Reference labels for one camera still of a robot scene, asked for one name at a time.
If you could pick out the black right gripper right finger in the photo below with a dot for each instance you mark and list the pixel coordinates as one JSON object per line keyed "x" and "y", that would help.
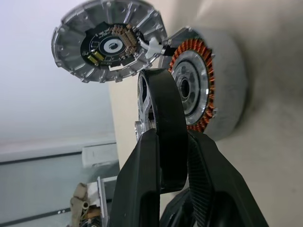
{"x": 225, "y": 189}

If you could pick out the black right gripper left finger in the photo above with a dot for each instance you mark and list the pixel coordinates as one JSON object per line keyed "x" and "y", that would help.
{"x": 137, "y": 189}

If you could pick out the black-rimmed silver spoked rotor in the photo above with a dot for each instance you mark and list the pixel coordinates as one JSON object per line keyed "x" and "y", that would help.
{"x": 170, "y": 106}

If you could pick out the grey motor stator housing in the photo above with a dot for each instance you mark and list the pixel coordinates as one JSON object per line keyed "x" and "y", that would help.
{"x": 227, "y": 94}

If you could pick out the silver motor cover circuit board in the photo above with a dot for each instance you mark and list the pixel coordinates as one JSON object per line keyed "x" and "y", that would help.
{"x": 71, "y": 56}

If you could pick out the white rectangular box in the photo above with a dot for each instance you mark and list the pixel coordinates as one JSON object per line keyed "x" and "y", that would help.
{"x": 99, "y": 154}

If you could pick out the beige padded object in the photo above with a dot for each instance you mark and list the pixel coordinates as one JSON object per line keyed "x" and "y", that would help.
{"x": 79, "y": 201}

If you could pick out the silver metal frame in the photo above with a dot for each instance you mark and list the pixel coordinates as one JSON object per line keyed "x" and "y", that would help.
{"x": 103, "y": 201}

